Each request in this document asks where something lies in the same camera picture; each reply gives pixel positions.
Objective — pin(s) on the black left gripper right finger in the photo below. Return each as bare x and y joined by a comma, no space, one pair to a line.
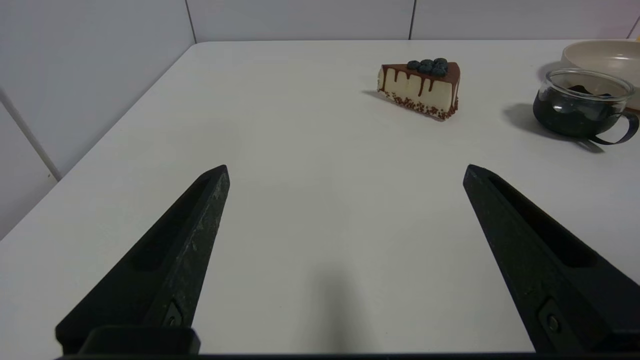
540,270

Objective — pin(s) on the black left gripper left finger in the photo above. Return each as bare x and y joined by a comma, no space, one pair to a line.
170,260

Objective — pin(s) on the chocolate blueberry cake slice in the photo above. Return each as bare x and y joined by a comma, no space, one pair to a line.
422,90

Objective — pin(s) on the beige ceramic bowl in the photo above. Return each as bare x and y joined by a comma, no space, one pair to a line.
607,56

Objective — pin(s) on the white wall pipe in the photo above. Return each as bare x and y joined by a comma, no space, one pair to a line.
30,138

